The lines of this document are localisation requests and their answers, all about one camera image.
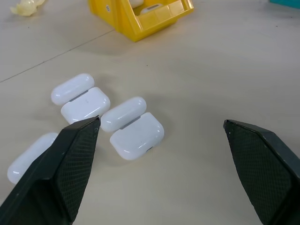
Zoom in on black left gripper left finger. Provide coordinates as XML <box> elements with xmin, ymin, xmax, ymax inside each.
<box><xmin>0</xmin><ymin>116</ymin><xmax>101</xmax><ymax>225</ymax></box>

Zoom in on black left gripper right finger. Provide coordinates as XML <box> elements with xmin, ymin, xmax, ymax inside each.
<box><xmin>222</xmin><ymin>119</ymin><xmax>300</xmax><ymax>225</ymax></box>

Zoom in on yellow plastic bin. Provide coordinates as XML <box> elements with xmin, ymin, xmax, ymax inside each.
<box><xmin>88</xmin><ymin>0</ymin><xmax>195</xmax><ymax>43</ymax></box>

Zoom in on pale yellow plastic packet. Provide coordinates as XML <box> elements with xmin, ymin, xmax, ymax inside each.
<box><xmin>9</xmin><ymin>0</ymin><xmax>45</xmax><ymax>17</ymax></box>

